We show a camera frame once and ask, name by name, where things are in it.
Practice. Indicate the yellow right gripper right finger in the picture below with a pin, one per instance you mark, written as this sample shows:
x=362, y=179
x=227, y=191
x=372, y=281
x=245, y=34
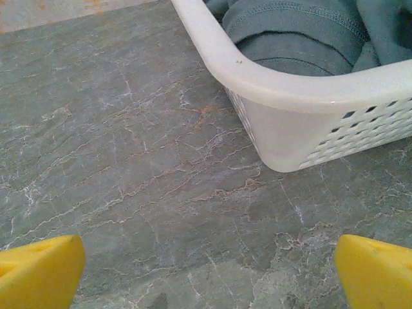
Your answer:
x=376, y=277

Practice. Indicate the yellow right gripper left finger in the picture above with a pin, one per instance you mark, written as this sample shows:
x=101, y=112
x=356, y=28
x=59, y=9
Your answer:
x=38, y=273

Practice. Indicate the grey t-shirt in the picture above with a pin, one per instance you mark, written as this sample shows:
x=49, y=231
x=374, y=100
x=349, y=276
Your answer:
x=289, y=35

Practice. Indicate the white perforated plastic basket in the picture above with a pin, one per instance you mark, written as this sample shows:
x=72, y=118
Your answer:
x=289, y=106

